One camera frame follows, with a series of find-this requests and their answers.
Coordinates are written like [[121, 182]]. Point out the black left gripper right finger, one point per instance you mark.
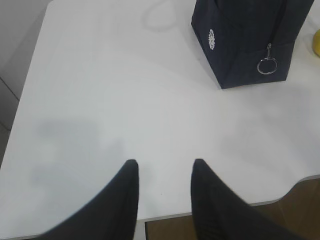
[[219, 214]]

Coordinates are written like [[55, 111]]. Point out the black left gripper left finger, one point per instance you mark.
[[110, 215]]

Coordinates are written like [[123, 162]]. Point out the dark navy fabric lunch bag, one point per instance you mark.
[[248, 42]]

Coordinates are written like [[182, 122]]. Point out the yellow lemon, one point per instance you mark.
[[316, 43]]

